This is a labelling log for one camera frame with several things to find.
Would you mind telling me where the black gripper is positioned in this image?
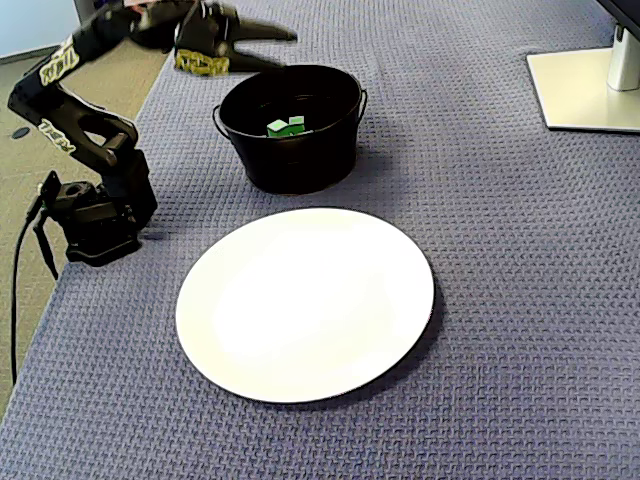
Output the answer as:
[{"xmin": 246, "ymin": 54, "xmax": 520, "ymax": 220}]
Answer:
[{"xmin": 172, "ymin": 2, "xmax": 299, "ymax": 77}]

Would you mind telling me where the white round plate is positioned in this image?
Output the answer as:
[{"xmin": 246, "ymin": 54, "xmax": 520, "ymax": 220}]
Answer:
[{"xmin": 174, "ymin": 207, "xmax": 436, "ymax": 405}]

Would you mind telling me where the black metal bucket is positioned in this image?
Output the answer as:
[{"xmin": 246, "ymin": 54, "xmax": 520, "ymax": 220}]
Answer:
[{"xmin": 211, "ymin": 63, "xmax": 370, "ymax": 196}]

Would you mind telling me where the white monitor stand base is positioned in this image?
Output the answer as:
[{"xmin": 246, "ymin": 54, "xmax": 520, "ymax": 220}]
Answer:
[{"xmin": 525, "ymin": 47, "xmax": 640, "ymax": 133}]

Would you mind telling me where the blue-grey woven table cloth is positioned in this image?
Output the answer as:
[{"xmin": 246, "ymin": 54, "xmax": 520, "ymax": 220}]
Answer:
[{"xmin": 0, "ymin": 0, "xmax": 640, "ymax": 480}]

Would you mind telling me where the silver monitor stand column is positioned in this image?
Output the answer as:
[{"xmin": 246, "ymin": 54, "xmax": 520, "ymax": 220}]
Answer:
[{"xmin": 606, "ymin": 22, "xmax": 640, "ymax": 92}]

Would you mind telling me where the dark monitor screen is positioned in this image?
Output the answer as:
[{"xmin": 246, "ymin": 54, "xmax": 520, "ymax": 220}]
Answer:
[{"xmin": 595, "ymin": 0, "xmax": 640, "ymax": 30}]

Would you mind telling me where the white wall panel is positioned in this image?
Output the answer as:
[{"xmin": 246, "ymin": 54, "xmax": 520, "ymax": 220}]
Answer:
[{"xmin": 0, "ymin": 0, "xmax": 84, "ymax": 65}]

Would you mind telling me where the thin black cable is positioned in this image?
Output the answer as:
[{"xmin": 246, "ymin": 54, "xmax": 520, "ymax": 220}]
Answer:
[{"xmin": 32, "ymin": 212, "xmax": 61, "ymax": 281}]

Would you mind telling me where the thick black cable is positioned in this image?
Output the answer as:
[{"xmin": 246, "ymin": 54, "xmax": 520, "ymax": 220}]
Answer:
[{"xmin": 9, "ymin": 192, "xmax": 49, "ymax": 387}]

